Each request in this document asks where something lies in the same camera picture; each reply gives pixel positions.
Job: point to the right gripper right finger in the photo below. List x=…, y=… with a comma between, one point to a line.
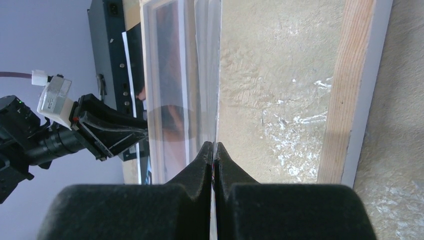
x=249, y=210

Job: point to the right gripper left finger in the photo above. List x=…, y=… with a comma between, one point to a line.
x=176, y=210

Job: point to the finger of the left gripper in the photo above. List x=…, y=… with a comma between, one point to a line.
x=104, y=131

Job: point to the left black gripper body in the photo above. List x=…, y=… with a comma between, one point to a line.
x=25, y=142

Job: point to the wooden picture frame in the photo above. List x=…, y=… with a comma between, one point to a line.
x=296, y=82

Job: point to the black flat box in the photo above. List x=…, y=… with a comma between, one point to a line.
x=118, y=58

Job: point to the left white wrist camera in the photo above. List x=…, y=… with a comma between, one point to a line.
x=54, y=102

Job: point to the brown frame backing board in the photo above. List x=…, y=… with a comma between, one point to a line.
x=132, y=168

